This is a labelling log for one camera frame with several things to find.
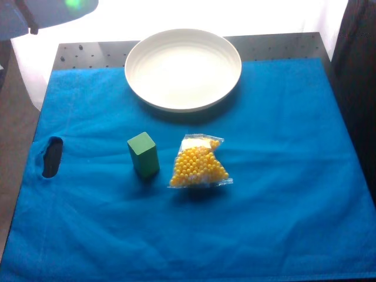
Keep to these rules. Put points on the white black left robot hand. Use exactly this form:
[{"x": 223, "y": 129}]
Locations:
[{"x": 58, "y": 14}]

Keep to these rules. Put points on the green rectangular block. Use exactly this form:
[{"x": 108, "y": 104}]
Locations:
[{"x": 144, "y": 158}]

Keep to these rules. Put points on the bag of yellow beads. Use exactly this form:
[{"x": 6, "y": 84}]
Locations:
[{"x": 196, "y": 167}]

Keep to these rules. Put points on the round white plate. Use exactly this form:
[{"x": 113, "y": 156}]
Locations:
[{"x": 182, "y": 70}]

